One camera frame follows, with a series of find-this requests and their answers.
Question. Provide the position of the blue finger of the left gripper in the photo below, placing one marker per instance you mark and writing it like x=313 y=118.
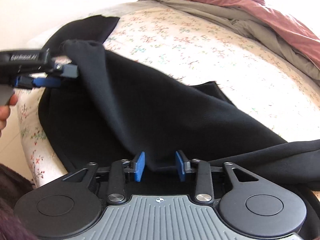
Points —
x=28 y=82
x=65 y=70

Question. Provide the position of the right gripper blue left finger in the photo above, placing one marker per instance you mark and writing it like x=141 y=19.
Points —
x=137 y=166

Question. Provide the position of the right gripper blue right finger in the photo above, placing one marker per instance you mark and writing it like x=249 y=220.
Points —
x=183 y=165

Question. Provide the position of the black sweatpants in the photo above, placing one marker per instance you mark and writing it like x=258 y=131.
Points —
x=118 y=108

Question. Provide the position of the person's left hand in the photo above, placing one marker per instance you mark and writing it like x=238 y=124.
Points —
x=5 y=112

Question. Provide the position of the floral bed sheet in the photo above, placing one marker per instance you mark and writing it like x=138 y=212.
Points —
x=193 y=51

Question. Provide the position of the pink grey duvet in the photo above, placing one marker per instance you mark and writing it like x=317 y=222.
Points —
x=280 y=32

